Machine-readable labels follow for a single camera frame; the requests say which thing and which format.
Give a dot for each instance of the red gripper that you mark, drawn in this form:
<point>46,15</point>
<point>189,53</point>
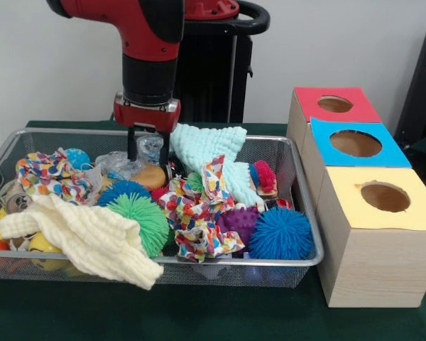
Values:
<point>147,117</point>

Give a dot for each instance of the crushed clear water bottle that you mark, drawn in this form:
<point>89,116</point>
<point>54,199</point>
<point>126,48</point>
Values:
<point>117,163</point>

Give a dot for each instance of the mint green cloth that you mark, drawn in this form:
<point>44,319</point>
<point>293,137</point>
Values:
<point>206,145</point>

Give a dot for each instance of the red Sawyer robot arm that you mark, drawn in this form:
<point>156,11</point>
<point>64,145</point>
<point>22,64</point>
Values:
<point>142,35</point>

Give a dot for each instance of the shallow clear mesh bin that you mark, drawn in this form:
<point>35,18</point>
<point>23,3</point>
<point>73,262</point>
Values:
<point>302,185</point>

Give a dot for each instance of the wooden box with three holes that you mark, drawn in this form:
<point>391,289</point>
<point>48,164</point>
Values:
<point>376,263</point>

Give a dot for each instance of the tan round bun toy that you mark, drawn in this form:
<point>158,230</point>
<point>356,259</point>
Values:
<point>150,177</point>

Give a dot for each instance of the dark blue spiky ball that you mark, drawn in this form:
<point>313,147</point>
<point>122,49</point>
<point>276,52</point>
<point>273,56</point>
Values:
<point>122,190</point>

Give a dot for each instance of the green spiky ball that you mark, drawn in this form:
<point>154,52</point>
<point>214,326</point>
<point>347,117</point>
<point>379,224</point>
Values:
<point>145,220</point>

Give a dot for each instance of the small blue globe ball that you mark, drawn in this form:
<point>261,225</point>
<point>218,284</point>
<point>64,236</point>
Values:
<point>77,158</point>

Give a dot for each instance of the colourful patterned cloth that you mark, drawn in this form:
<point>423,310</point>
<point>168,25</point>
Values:
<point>199,206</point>
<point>53,176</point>

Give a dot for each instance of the pale yellow cloth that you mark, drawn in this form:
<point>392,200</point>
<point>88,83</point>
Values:
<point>85,234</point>

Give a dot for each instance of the purple spiky ball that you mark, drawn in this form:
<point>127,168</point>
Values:
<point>240,222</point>

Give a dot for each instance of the red spiky toy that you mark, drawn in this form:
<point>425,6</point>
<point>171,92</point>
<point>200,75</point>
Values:
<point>265,176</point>

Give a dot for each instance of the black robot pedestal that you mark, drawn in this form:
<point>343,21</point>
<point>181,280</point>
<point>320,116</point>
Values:
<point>220,71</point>

